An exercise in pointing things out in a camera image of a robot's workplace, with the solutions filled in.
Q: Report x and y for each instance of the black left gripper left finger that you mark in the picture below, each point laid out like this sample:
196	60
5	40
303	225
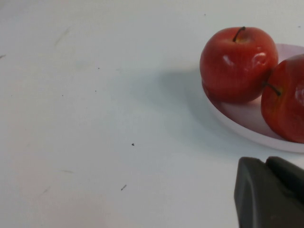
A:
261	202

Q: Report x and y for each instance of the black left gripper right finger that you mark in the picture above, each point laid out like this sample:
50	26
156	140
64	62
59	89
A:
289	178

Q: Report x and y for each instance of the red plastic apple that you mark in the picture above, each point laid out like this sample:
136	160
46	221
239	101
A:
287	114
237	71

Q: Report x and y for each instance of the pink round plate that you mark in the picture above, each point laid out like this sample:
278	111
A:
240	118

